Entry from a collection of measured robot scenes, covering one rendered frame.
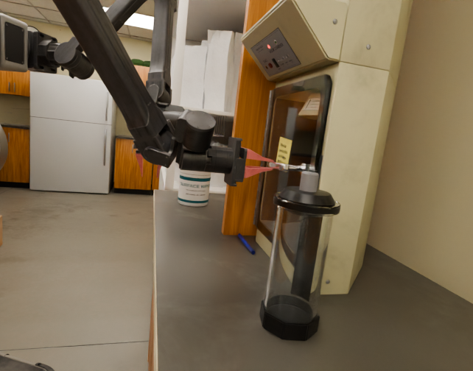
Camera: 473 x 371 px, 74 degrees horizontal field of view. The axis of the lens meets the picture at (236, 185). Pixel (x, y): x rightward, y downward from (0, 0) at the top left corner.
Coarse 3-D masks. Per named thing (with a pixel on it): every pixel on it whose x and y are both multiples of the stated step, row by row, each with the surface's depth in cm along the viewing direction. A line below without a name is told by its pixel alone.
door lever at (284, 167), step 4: (268, 164) 72; (272, 164) 70; (276, 164) 68; (280, 164) 65; (284, 164) 64; (288, 164) 65; (304, 164) 65; (272, 168) 70; (276, 168) 68; (280, 168) 65; (284, 168) 64; (288, 168) 65; (292, 168) 65; (296, 168) 65; (300, 168) 65; (304, 168) 65; (300, 172) 67
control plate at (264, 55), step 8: (272, 32) 67; (280, 32) 64; (264, 40) 72; (272, 40) 69; (280, 40) 67; (256, 48) 79; (264, 48) 75; (272, 48) 72; (280, 48) 69; (288, 48) 66; (256, 56) 82; (264, 56) 78; (272, 56) 75; (280, 56) 71; (264, 64) 81; (272, 64) 78; (280, 64) 74; (288, 64) 71; (296, 64) 68; (272, 72) 81
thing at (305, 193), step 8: (304, 176) 50; (312, 176) 50; (304, 184) 50; (312, 184) 50; (280, 192) 53; (288, 192) 50; (296, 192) 49; (304, 192) 49; (312, 192) 50; (320, 192) 51; (328, 192) 52; (296, 200) 48; (304, 200) 48; (312, 200) 48; (320, 200) 48; (328, 200) 49
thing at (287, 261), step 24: (288, 216) 49; (312, 216) 48; (288, 240) 49; (312, 240) 48; (288, 264) 50; (312, 264) 49; (288, 288) 50; (312, 288) 50; (288, 312) 50; (312, 312) 51
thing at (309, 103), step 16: (304, 80) 68; (320, 80) 62; (288, 96) 76; (304, 96) 68; (320, 96) 61; (272, 112) 87; (288, 112) 76; (304, 112) 68; (320, 112) 61; (272, 128) 86; (288, 128) 75; (304, 128) 67; (320, 128) 61; (272, 144) 85; (304, 144) 66; (320, 144) 61; (304, 160) 66; (272, 176) 83; (288, 176) 73; (272, 192) 83; (272, 208) 82; (272, 224) 81; (272, 240) 80
